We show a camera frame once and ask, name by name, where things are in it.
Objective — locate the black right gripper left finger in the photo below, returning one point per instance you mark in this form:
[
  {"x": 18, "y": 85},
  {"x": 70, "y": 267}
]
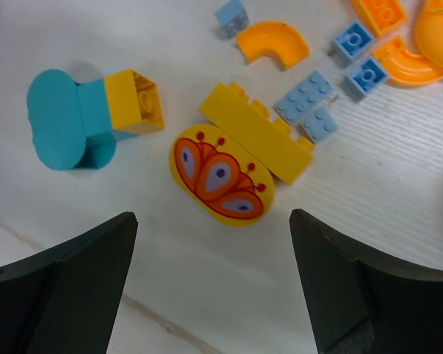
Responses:
[{"x": 65, "y": 299}]

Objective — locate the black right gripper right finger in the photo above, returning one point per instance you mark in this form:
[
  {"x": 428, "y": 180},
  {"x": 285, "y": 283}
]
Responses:
[{"x": 361, "y": 299}]

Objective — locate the yellow long lego brick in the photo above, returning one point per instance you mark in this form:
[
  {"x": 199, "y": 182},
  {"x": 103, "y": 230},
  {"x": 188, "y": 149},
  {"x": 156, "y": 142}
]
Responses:
[{"x": 247, "y": 122}]

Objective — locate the teal rounded lego piece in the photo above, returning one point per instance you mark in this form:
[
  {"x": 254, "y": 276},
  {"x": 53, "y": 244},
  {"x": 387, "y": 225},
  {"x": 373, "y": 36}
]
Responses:
[{"x": 71, "y": 122}]

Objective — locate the yellow oval butterfly lego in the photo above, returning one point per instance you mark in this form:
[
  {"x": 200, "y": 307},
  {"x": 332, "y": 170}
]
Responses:
[{"x": 234, "y": 187}]

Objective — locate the yellow square lego brick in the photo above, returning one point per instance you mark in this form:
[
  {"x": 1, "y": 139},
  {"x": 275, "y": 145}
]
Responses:
[{"x": 134, "y": 103}]

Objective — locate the small light blue plate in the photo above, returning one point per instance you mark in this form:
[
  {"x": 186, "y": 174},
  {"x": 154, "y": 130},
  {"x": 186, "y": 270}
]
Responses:
[{"x": 318, "y": 125}]

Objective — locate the light blue flat plate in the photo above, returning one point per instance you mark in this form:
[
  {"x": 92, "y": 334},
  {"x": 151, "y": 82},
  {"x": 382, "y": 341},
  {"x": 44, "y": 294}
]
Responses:
[{"x": 303, "y": 97}]

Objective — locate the light blue square brick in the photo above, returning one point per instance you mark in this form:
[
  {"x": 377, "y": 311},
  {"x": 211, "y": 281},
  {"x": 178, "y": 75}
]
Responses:
[
  {"x": 352, "y": 42},
  {"x": 367, "y": 76}
]

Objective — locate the orange flat curved piece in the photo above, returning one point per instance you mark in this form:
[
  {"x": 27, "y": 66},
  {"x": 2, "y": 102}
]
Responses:
[{"x": 406, "y": 68}]

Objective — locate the orange curved quarter piece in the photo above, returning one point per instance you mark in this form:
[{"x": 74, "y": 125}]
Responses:
[{"x": 273, "y": 39}]

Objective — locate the orange curved tube piece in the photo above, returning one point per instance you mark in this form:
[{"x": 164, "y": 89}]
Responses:
[{"x": 428, "y": 31}]

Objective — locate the orange rectangular lego brick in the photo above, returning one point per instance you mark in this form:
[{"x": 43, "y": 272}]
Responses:
[{"x": 381, "y": 17}]

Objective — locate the small light blue brick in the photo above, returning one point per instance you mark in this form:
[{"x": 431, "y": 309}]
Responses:
[{"x": 232, "y": 17}]

